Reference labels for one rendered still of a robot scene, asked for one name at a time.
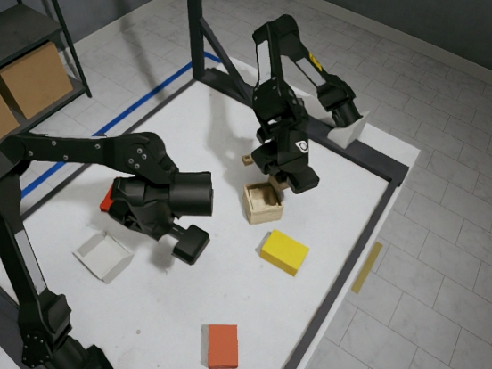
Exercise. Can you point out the yellow rectangular block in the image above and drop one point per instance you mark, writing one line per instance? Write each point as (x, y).
(283, 252)

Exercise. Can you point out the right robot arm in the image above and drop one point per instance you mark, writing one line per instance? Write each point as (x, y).
(44, 317)

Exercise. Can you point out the white open tray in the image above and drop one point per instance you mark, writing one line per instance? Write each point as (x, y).
(102, 251)

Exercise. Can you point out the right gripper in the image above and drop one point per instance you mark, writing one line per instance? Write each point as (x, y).
(191, 243)

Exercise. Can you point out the red flat rectangular block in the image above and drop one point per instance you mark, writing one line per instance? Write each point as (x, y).
(106, 202)

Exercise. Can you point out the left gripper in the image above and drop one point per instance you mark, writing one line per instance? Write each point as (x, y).
(298, 182)

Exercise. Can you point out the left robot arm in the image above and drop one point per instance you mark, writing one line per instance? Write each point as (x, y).
(273, 97)

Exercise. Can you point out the orange cube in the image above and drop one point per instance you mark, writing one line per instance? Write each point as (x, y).
(223, 346)

